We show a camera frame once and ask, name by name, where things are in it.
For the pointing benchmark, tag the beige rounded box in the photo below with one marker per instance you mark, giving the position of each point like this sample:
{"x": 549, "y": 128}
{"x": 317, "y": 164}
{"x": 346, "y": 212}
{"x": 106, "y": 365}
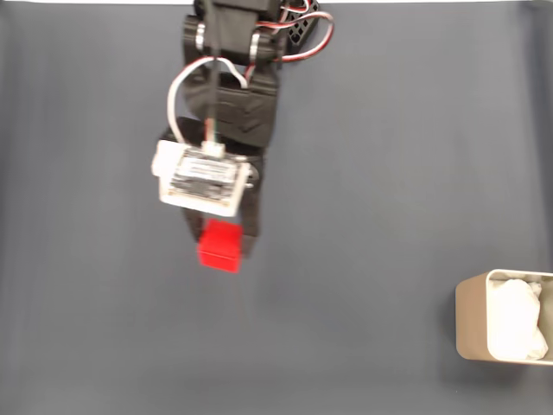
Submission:
{"x": 471, "y": 320}

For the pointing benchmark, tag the white crumpled paper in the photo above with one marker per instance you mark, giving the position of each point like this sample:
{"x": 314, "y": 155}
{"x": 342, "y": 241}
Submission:
{"x": 514, "y": 320}

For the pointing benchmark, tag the white camera module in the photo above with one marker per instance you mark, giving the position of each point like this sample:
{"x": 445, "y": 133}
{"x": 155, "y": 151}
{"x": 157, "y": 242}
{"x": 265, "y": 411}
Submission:
{"x": 198, "y": 177}

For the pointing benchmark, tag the red cube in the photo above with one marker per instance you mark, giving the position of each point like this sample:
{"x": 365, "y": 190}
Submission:
{"x": 220, "y": 246}

